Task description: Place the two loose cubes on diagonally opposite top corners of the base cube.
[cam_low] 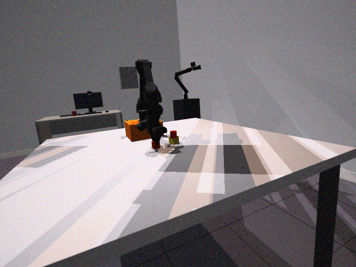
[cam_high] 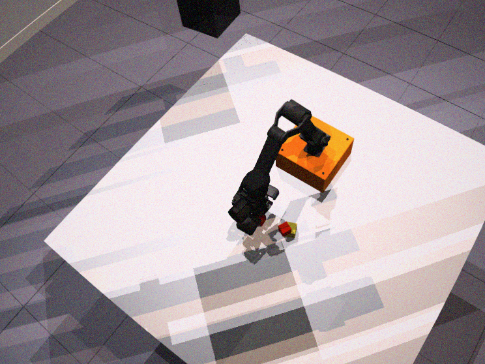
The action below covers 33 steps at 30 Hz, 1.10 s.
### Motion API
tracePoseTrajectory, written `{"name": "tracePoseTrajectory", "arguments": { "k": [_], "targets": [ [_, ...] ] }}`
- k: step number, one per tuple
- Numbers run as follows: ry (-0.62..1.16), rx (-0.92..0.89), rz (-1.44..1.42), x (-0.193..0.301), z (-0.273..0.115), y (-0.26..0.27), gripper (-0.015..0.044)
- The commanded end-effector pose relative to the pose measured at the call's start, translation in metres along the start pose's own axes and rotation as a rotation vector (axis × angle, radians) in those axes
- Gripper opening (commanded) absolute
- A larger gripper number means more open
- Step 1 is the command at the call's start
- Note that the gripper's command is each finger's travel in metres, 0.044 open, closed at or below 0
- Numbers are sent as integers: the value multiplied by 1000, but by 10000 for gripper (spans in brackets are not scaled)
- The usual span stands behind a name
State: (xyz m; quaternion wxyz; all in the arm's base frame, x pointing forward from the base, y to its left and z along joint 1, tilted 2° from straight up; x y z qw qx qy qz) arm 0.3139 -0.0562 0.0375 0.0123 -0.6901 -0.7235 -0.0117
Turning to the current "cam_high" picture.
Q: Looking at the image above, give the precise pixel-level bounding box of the yellow cube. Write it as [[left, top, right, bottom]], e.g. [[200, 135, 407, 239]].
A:
[[286, 222, 297, 238]]

